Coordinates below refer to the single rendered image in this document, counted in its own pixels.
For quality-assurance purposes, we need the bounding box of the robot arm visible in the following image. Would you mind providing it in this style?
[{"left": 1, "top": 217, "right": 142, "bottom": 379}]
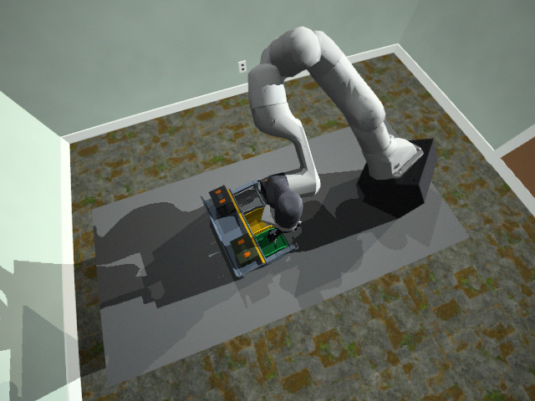
[{"left": 248, "top": 27, "right": 424, "bottom": 231}]

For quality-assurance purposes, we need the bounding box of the grey open bin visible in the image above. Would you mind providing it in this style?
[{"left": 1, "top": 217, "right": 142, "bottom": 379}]
[{"left": 234, "top": 189, "right": 265, "bottom": 215}]

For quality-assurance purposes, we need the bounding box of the green bin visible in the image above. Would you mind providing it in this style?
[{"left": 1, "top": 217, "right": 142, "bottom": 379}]
[{"left": 255, "top": 227, "right": 288, "bottom": 258}]

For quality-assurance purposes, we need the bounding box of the yellow open bin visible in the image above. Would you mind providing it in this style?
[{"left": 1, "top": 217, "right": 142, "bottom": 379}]
[{"left": 244, "top": 207, "right": 274, "bottom": 236}]

